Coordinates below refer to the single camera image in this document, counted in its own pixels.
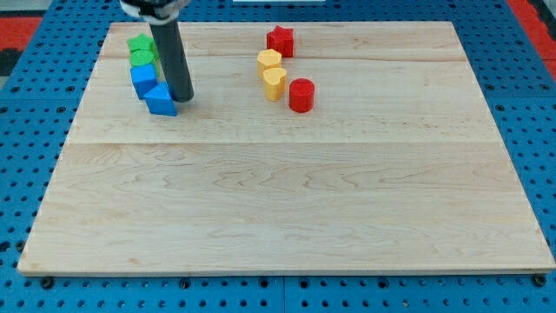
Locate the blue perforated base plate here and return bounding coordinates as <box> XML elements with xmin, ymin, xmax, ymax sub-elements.
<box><xmin>1</xmin><ymin>0</ymin><xmax>555</xmax><ymax>312</ymax></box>

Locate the red star block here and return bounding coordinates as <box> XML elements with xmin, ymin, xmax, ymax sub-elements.
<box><xmin>266</xmin><ymin>25</ymin><xmax>295</xmax><ymax>57</ymax></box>

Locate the yellow pentagon block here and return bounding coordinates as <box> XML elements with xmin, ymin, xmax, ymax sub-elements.
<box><xmin>256</xmin><ymin>49</ymin><xmax>281</xmax><ymax>78</ymax></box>

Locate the red cylinder block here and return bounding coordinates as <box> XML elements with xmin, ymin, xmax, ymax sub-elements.
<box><xmin>288</xmin><ymin>78</ymin><xmax>315</xmax><ymax>113</ymax></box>

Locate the green cylinder block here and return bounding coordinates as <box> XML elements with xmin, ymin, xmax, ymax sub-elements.
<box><xmin>129</xmin><ymin>50</ymin><xmax>160</xmax><ymax>77</ymax></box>

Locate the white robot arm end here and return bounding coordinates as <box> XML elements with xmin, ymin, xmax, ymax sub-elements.
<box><xmin>119</xmin><ymin>0</ymin><xmax>191</xmax><ymax>25</ymax></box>

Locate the blue cube block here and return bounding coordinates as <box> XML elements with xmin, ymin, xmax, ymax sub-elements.
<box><xmin>130</xmin><ymin>63</ymin><xmax>158</xmax><ymax>100</ymax></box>

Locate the light wooden board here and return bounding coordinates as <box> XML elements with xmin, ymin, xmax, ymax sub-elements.
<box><xmin>17</xmin><ymin>21</ymin><xmax>555</xmax><ymax>277</ymax></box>

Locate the blue triangle block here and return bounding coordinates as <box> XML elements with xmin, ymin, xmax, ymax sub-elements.
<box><xmin>144</xmin><ymin>82</ymin><xmax>177</xmax><ymax>117</ymax></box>

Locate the yellow heart block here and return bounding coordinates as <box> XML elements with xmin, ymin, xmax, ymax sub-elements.
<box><xmin>262</xmin><ymin>68</ymin><xmax>288</xmax><ymax>102</ymax></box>

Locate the green star block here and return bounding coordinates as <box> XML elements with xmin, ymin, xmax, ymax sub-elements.
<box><xmin>126</xmin><ymin>33</ymin><xmax>159</xmax><ymax>59</ymax></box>

